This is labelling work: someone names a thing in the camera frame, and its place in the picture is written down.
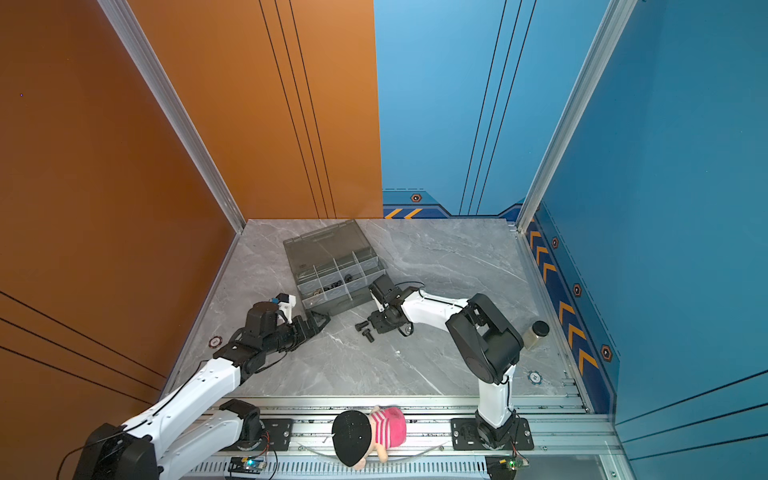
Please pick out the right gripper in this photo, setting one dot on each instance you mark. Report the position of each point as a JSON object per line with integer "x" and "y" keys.
{"x": 375, "y": 317}

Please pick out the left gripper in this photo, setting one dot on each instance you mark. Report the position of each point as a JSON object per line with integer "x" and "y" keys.
{"x": 303, "y": 332}

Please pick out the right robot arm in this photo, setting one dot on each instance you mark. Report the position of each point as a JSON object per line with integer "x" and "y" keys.
{"x": 489, "y": 345}

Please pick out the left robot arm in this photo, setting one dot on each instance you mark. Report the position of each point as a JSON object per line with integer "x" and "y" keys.
{"x": 196, "y": 420}

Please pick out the grey plastic organizer box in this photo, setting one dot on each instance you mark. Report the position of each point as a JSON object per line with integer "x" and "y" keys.
{"x": 321, "y": 258}

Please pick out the left circuit board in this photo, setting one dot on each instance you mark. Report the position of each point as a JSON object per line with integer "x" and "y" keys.
{"x": 246, "y": 465}

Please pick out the circuit board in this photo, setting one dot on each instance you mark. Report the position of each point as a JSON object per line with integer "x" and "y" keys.
{"x": 246, "y": 465}
{"x": 505, "y": 467}

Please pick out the round floor marker right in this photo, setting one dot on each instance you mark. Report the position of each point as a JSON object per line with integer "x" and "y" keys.
{"x": 534, "y": 377}

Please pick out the right circuit board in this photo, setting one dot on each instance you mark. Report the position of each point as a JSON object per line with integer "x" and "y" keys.
{"x": 505, "y": 467}

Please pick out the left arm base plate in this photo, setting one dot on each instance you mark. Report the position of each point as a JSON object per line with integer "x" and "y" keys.
{"x": 274, "y": 435}

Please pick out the aluminium rail frame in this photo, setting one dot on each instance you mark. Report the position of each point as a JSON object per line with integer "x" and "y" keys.
{"x": 441, "y": 436}

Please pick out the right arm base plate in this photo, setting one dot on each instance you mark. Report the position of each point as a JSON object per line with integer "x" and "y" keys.
{"x": 476, "y": 434}

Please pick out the left aluminium corner post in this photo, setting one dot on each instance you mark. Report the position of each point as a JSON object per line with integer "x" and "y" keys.
{"x": 129, "y": 31}

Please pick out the aluminium corner post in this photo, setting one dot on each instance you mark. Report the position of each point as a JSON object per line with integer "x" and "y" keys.
{"x": 129, "y": 31}
{"x": 608, "y": 34}

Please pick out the right aluminium corner post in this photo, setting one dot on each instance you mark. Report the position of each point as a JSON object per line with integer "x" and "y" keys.
{"x": 608, "y": 34}

